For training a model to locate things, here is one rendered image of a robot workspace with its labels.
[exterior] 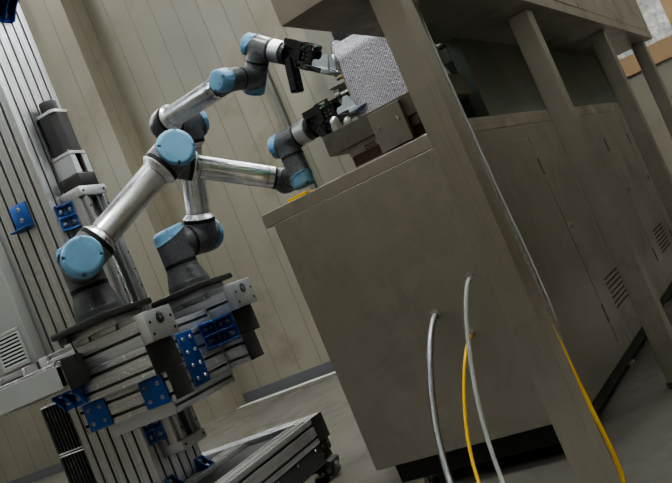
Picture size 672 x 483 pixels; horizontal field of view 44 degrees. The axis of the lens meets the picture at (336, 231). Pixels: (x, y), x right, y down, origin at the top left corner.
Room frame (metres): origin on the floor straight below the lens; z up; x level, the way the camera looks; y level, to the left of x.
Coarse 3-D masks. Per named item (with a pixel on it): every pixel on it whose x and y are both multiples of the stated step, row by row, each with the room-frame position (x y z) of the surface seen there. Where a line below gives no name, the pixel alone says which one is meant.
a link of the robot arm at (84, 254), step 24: (168, 144) 2.42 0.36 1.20; (192, 144) 2.45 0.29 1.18; (144, 168) 2.43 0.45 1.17; (168, 168) 2.43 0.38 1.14; (120, 192) 2.41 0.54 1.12; (144, 192) 2.41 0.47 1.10; (120, 216) 2.37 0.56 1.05; (72, 240) 2.30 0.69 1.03; (96, 240) 2.32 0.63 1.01; (72, 264) 2.30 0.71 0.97; (96, 264) 2.31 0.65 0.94
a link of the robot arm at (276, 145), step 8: (288, 128) 2.58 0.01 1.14; (272, 136) 2.62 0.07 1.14; (280, 136) 2.59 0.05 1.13; (288, 136) 2.57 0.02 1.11; (272, 144) 2.60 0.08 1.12; (280, 144) 2.59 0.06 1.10; (288, 144) 2.58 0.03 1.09; (296, 144) 2.58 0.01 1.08; (272, 152) 2.61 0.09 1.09; (280, 152) 2.60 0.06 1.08; (288, 152) 2.58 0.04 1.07
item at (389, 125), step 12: (384, 108) 2.20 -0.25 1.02; (396, 108) 2.18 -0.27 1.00; (372, 120) 2.22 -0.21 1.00; (384, 120) 2.21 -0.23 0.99; (396, 120) 2.19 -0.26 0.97; (408, 120) 2.19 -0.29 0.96; (384, 132) 2.21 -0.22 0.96; (396, 132) 2.20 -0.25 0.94; (408, 132) 2.18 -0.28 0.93; (384, 144) 2.22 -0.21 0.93; (396, 144) 2.21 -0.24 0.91
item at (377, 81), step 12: (372, 60) 2.42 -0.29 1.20; (384, 60) 2.41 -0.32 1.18; (348, 72) 2.47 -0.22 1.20; (360, 72) 2.45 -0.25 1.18; (372, 72) 2.43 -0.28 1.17; (384, 72) 2.41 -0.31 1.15; (396, 72) 2.40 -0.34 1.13; (348, 84) 2.48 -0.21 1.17; (360, 84) 2.46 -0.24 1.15; (372, 84) 2.44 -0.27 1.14; (384, 84) 2.42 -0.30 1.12; (396, 84) 2.40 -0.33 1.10; (360, 96) 2.46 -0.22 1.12; (372, 96) 2.45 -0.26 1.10; (384, 96) 2.43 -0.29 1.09; (396, 96) 2.41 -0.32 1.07; (372, 108) 2.45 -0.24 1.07
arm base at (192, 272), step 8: (192, 256) 2.92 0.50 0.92; (176, 264) 2.89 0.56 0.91; (184, 264) 2.89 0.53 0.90; (192, 264) 2.91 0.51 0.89; (168, 272) 2.91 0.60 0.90; (176, 272) 2.89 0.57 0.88; (184, 272) 2.88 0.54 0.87; (192, 272) 2.89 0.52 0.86; (200, 272) 2.91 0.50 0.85; (168, 280) 2.93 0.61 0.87; (176, 280) 2.88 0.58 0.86; (184, 280) 2.87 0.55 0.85; (192, 280) 2.88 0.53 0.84; (200, 280) 2.89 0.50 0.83; (176, 288) 2.88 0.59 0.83
